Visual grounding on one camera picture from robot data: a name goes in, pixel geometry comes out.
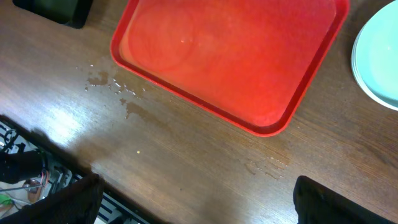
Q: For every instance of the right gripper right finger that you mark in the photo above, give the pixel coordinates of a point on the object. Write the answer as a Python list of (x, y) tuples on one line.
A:
[(317, 204)]

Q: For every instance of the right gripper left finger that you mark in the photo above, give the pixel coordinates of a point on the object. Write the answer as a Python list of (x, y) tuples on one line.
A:
[(78, 203)]

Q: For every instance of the white plate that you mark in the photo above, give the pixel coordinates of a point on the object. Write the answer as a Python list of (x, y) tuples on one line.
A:
[(388, 103)]

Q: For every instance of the light blue plate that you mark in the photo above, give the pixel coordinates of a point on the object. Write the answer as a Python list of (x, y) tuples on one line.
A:
[(376, 52)]

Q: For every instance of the red plastic tray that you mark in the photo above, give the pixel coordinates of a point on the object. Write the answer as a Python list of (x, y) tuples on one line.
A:
[(248, 62)]

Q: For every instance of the black plastic tray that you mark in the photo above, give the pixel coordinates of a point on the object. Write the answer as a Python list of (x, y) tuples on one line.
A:
[(71, 13)]

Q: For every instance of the equipment under table edge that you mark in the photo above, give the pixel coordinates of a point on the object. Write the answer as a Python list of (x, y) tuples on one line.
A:
[(31, 171)]

